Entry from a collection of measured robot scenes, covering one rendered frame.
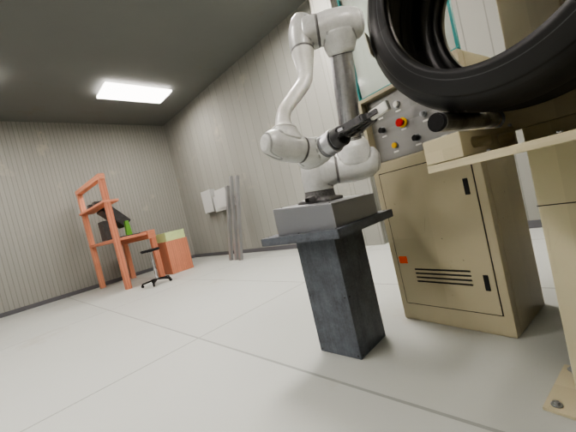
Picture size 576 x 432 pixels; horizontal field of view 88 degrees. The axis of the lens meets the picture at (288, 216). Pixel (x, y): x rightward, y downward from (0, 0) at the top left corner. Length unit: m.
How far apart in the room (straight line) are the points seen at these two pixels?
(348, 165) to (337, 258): 0.45
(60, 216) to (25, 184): 0.84
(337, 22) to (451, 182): 0.85
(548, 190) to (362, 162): 0.72
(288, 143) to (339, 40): 0.56
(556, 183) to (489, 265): 0.59
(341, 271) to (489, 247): 0.65
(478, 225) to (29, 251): 7.42
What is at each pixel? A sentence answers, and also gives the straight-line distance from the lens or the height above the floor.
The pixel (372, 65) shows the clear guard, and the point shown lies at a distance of 1.85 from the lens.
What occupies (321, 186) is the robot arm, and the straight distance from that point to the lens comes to 1.50.
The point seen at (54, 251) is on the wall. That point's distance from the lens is 7.75.
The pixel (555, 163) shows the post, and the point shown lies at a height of 0.73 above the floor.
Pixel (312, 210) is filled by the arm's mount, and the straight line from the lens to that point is 1.35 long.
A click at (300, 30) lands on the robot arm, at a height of 1.50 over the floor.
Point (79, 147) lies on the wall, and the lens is 8.23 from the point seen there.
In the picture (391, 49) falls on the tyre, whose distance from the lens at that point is 0.89.
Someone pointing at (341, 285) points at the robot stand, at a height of 0.36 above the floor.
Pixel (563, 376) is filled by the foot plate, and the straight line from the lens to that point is 1.48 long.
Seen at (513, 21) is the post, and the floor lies 1.15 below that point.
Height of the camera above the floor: 0.79
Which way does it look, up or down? 2 degrees down
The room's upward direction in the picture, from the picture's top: 13 degrees counter-clockwise
